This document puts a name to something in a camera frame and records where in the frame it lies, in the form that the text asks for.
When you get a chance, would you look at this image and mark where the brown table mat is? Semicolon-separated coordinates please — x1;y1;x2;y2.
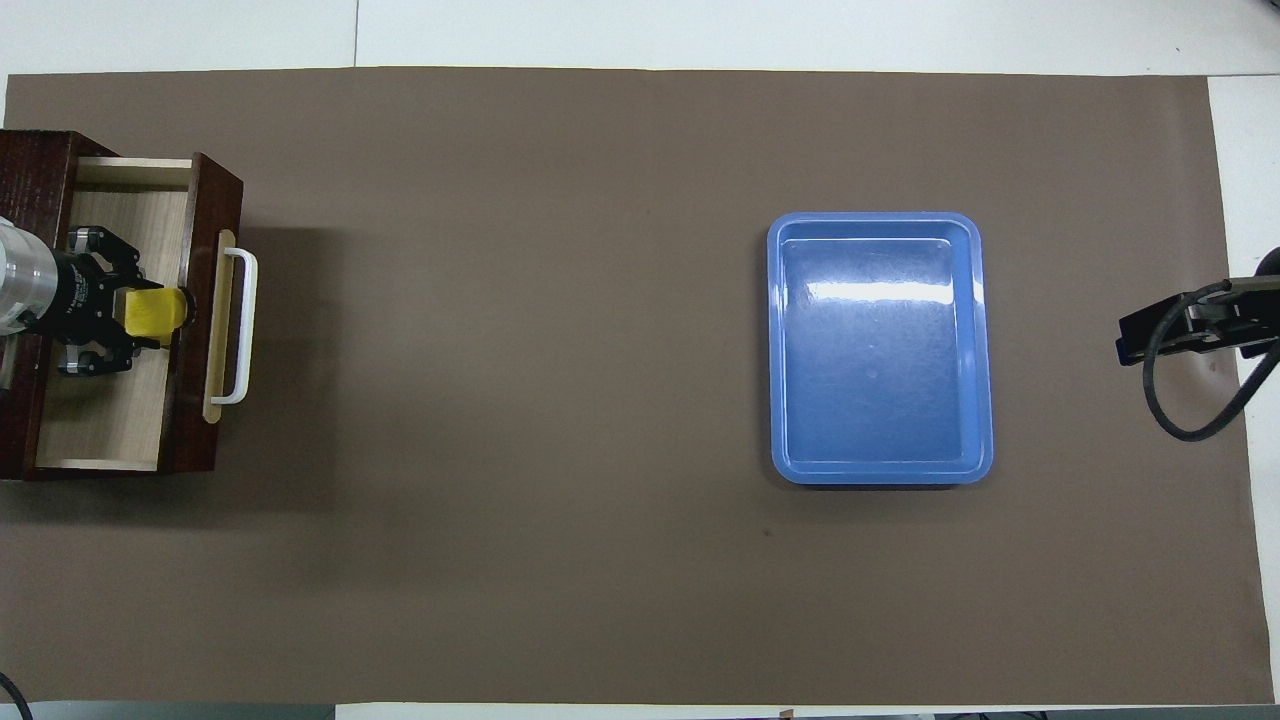
0;67;1276;706

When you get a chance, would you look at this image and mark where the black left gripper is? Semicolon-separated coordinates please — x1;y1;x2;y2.
42;227;161;377

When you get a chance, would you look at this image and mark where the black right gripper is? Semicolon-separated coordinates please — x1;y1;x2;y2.
1118;278;1280;367

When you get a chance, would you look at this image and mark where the blue plastic tray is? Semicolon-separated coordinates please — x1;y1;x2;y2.
767;211;995;487

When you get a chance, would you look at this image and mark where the white drawer handle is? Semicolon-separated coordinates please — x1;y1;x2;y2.
208;247;259;406

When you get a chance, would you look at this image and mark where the dark wooden drawer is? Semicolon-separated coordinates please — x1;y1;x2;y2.
22;152;244;476

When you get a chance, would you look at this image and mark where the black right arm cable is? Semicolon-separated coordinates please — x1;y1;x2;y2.
1143;282;1280;443

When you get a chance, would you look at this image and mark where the dark wooden cabinet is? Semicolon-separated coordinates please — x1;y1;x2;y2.
0;130;101;483

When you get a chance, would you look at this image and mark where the yellow block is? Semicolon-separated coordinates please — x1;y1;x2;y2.
124;287;193;348

